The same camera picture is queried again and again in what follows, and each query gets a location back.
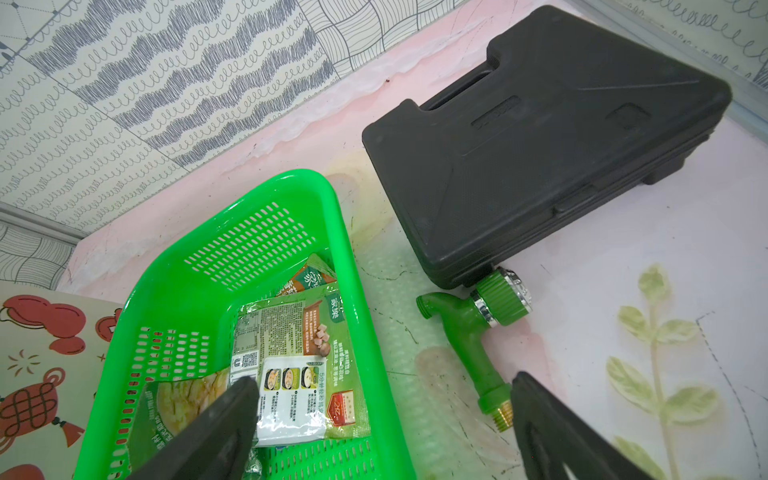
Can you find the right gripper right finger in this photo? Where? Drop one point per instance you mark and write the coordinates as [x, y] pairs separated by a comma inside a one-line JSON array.
[[556, 444]]

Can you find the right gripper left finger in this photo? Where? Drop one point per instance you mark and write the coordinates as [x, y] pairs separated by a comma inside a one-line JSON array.
[[215, 445]]

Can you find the large green soup packet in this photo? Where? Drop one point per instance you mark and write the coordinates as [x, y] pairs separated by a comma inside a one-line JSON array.
[[182, 401]]

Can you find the green condiment packet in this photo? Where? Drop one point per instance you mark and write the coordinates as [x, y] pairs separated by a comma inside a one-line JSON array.
[[298, 349]]

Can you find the white red paper gift bag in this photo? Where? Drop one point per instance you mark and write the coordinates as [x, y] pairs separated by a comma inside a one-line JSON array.
[[53, 347]]

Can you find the green plastic basket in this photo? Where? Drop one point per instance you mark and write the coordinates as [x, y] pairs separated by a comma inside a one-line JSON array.
[[178, 324]]

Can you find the green red sauce packet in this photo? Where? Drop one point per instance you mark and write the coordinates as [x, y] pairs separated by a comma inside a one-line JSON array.
[[314, 273]]

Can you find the black plastic tool case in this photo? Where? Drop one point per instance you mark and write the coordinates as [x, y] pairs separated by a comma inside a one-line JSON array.
[[561, 117]]

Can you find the green plastic hose nozzle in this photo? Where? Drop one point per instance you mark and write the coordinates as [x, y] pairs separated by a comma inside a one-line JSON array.
[[499, 299]]

